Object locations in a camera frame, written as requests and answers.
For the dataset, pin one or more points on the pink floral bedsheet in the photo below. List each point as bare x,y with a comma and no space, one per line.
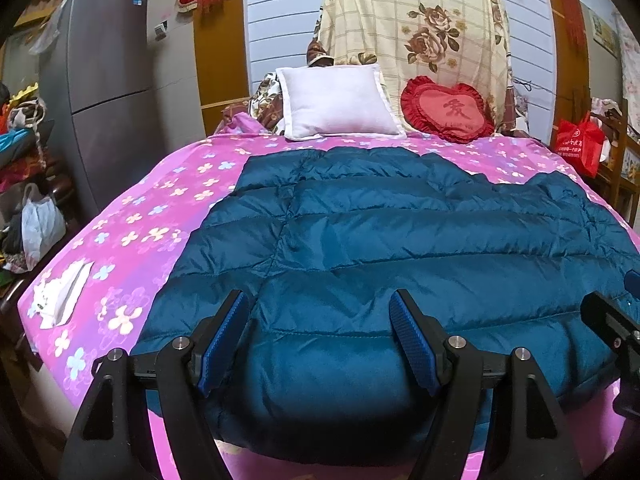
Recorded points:
140,220

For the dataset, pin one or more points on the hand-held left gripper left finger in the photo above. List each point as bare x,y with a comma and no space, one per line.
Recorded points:
222,350

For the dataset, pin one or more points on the wooden chair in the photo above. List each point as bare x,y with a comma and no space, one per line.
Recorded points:
617,160

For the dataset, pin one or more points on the pile of colourful clothes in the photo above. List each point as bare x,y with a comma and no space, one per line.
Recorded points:
20,135

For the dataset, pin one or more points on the wooden door frame post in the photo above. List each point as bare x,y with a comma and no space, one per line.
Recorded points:
562,60
222,60

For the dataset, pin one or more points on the framed wall picture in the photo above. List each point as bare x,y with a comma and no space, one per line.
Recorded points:
604,30

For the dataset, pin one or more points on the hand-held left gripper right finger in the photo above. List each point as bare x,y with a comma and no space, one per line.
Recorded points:
412,345

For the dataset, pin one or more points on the red shopping bag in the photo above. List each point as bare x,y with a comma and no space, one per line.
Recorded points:
577,147

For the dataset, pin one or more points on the pale floral hanging cloth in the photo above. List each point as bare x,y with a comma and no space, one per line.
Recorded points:
629,60

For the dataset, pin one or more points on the red knot hanging ornament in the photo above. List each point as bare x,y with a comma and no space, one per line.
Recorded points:
570,5

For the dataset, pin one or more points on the white plastic bag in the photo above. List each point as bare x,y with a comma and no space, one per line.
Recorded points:
42,225

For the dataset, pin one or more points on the red heart-shaped cushion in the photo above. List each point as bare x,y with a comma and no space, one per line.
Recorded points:
450,110

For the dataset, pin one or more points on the grey refrigerator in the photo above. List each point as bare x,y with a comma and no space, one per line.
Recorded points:
110,100

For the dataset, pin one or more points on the white tissue pack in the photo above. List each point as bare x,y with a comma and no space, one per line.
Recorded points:
60,295

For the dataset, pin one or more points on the cream rose-print checked blanket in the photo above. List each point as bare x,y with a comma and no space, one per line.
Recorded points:
420,20

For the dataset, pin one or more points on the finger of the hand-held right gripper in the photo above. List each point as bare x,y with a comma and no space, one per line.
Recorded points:
634,285
607,320

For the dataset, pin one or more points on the teal down jacket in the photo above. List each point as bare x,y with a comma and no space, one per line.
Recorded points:
380,240

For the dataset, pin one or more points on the white square pillow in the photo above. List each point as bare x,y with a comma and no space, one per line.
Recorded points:
335,100

